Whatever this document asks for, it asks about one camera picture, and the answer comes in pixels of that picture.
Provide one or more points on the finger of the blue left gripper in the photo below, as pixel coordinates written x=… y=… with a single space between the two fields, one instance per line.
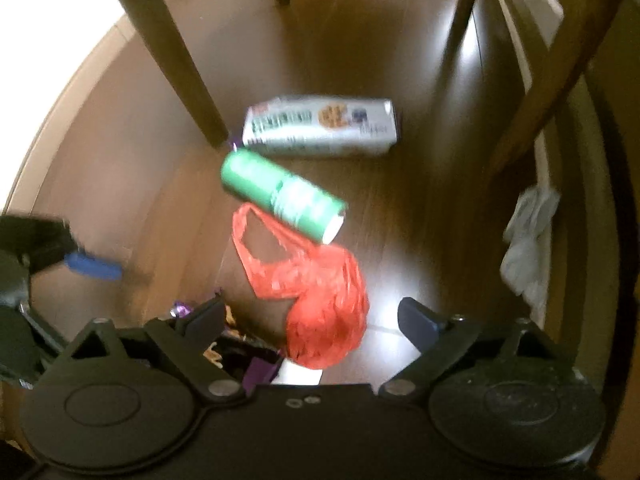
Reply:
x=93 y=267

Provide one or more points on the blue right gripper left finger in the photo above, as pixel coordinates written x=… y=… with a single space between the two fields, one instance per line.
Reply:
x=203 y=324

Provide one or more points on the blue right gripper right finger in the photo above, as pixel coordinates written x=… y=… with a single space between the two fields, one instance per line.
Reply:
x=419 y=323

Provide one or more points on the purple snack wrapper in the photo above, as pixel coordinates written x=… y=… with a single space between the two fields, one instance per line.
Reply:
x=246 y=358

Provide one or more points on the red plastic bag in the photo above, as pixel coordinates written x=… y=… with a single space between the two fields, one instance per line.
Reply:
x=331 y=305

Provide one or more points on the green cylindrical can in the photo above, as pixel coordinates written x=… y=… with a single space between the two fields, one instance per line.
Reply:
x=291 y=199

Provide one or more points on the white biscuit box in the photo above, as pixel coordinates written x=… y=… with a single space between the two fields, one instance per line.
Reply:
x=323 y=126

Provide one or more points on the white crumpled cloth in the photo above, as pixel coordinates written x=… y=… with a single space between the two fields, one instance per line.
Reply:
x=524 y=266

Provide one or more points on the wooden chair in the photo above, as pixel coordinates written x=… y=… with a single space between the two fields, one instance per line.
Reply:
x=420 y=53

